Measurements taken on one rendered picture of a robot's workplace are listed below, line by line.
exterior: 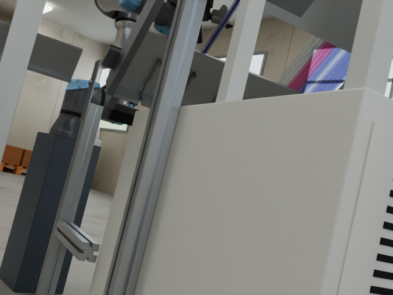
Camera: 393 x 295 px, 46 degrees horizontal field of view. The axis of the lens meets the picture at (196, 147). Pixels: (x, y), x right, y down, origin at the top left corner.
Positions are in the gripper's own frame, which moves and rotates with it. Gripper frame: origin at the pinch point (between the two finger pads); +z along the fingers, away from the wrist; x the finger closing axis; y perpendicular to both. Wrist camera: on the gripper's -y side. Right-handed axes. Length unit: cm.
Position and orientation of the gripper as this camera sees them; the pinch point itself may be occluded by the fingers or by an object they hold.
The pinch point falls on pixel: (207, 28)
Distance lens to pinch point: 137.2
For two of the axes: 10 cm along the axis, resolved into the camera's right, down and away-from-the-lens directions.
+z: 2.6, 5.6, -7.9
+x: 9.6, -0.5, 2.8
